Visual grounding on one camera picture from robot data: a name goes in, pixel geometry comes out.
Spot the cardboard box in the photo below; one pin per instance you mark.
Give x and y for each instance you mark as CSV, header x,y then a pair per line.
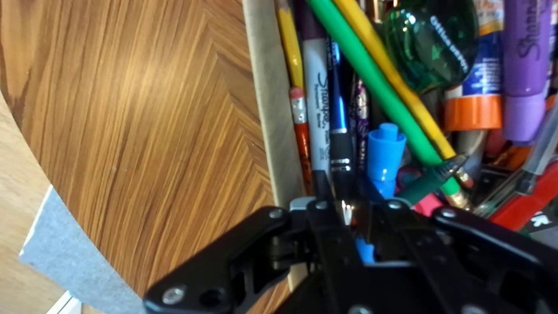
x,y
272,99

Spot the purple sharpie marker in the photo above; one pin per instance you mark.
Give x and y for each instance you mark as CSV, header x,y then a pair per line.
x,y
525,64

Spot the white glue bottle orange cap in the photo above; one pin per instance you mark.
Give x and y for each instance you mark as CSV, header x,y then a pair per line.
x,y
476,104

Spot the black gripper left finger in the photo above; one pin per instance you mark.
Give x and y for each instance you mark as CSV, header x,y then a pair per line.
x,y
235,270

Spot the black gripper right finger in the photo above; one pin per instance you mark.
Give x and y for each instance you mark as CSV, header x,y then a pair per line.
x,y
453,263

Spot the wooden side table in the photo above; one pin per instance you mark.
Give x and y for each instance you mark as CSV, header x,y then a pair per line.
x,y
141,114

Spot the black pen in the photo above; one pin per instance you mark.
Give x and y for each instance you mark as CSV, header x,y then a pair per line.
x,y
342,155

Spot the yellow pencil red eraser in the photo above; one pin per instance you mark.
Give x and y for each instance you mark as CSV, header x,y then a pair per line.
x,y
296,87

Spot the white sharpie marker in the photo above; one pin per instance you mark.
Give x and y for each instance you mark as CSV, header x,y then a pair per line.
x,y
314,50

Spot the blue marker cap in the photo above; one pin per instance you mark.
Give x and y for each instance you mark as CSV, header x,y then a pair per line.
x,y
383,155

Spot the green pencil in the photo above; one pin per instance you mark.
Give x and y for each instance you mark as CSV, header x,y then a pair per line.
x,y
364,52

